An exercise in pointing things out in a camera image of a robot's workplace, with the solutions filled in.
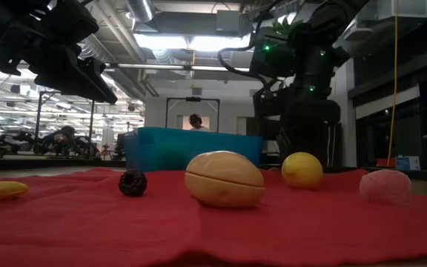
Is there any black rig frame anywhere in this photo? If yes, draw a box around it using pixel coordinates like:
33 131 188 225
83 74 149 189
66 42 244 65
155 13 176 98
34 90 96 153

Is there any yellow hanging cable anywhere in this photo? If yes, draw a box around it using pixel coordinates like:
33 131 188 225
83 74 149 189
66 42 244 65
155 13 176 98
386 0 400 168

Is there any dark toy blackberry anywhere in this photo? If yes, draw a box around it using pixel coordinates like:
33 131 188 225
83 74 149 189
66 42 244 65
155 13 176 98
118 169 149 197

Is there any person with headphones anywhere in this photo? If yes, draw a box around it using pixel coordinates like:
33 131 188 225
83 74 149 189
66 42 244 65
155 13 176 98
187 113 211 133

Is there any long ceiling light strip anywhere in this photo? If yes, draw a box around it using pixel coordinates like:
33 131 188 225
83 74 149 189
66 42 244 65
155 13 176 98
104 62 251 73

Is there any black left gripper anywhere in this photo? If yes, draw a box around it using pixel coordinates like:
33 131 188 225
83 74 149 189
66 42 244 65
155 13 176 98
0 18 119 105

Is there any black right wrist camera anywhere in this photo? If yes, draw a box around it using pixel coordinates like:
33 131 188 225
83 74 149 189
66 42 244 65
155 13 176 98
249 27 297 79

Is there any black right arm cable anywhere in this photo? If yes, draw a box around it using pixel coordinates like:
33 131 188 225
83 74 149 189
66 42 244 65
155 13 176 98
216 46 270 88

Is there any yellow toy lemon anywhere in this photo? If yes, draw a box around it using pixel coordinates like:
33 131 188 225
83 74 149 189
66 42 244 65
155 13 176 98
281 151 325 191

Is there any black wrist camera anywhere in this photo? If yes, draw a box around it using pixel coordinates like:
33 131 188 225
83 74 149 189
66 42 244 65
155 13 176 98
249 27 297 79
42 0 100 48

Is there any red bin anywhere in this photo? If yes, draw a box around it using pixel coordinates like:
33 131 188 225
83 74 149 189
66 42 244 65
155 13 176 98
375 157 397 168

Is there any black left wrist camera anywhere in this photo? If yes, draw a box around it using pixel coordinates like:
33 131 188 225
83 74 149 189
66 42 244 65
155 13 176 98
42 0 100 48

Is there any blue and white box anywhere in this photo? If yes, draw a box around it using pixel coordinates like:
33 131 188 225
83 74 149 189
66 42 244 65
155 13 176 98
394 155 421 171

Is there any black doorway shaped stand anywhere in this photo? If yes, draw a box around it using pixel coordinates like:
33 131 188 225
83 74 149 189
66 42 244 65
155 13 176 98
165 96 221 134

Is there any tan toy potato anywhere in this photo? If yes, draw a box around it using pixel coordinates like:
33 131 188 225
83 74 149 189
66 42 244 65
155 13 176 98
184 150 266 208

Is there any pink toy peach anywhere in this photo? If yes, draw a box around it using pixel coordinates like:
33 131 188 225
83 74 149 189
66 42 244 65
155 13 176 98
359 168 413 205

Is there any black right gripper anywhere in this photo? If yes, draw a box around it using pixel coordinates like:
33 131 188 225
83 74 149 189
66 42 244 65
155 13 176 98
254 83 342 166

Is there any blue plastic tupperware container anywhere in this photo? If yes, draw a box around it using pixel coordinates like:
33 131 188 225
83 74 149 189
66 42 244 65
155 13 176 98
123 126 264 174

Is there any red cloth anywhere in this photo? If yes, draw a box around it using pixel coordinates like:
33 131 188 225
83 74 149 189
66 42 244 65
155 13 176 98
0 167 427 267

